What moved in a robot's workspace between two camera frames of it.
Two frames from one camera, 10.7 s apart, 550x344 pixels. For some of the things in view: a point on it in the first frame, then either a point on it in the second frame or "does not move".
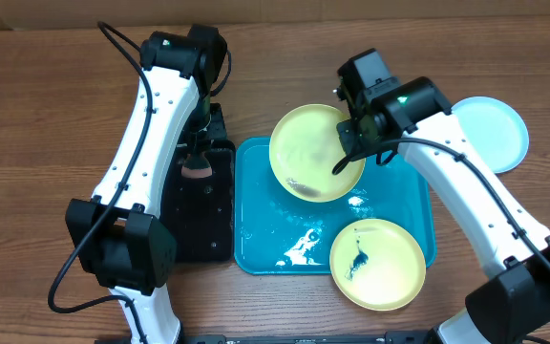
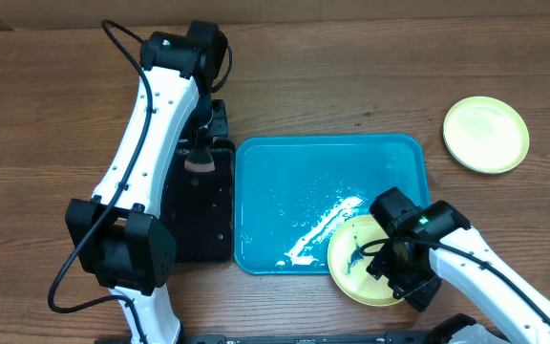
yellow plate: (378, 264) does not move
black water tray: (200, 211) does not move
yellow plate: (306, 147) → (485, 135)
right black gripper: (358, 148) → (386, 267)
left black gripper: (219, 132) does not move
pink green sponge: (196, 173) → (200, 160)
